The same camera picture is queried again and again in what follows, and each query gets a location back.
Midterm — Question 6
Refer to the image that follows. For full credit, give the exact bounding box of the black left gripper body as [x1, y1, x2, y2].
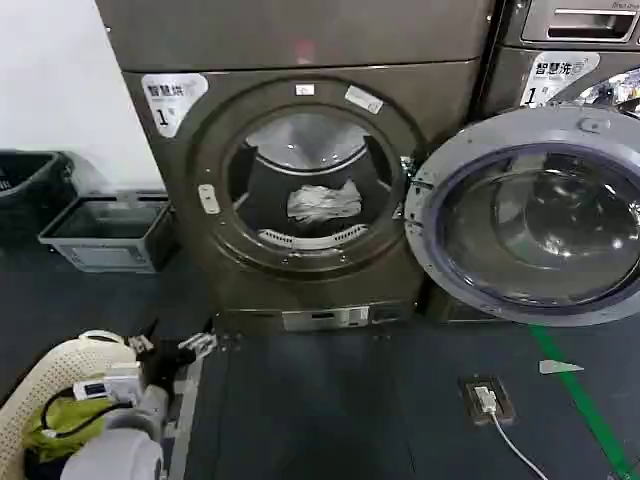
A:
[141, 338, 197, 397]

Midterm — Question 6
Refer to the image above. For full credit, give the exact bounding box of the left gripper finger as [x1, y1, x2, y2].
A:
[126, 316, 162, 359]
[177, 331, 220, 360]

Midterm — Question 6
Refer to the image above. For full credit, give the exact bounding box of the cream perforated laundry basket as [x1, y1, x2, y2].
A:
[0, 329, 146, 480]

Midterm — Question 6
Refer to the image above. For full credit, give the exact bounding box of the green garment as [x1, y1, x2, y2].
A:
[22, 394, 109, 464]

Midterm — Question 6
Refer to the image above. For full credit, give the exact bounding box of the grey plastic bin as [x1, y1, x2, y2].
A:
[37, 194, 175, 274]

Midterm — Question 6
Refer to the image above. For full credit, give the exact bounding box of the white cloth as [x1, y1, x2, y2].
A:
[285, 181, 364, 224]

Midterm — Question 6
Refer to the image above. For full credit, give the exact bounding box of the black plastic basket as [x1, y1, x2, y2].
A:
[0, 149, 77, 247]

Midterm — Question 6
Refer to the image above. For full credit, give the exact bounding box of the grey dryer with open drum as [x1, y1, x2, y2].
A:
[94, 0, 497, 335]

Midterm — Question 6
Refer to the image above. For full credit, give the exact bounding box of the floor power socket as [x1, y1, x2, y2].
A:
[458, 373, 517, 427]

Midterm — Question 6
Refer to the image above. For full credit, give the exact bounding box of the round glass dryer door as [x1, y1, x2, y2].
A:
[402, 106, 640, 327]

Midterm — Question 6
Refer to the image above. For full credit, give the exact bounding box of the white arrow floor sticker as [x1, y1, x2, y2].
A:
[538, 359, 585, 375]

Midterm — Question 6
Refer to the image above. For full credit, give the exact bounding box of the green floor tape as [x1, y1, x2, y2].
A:
[528, 323, 640, 480]

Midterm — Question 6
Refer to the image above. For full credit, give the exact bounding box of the grey dryer with drawer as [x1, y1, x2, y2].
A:
[478, 0, 640, 325]

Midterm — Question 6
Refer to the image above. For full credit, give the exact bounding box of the grey metal frame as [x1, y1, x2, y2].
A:
[158, 349, 207, 480]

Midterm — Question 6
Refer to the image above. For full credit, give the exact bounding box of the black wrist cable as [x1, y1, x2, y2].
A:
[39, 388, 132, 439]

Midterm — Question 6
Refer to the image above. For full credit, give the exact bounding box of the white power cable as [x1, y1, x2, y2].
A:
[491, 408, 552, 480]

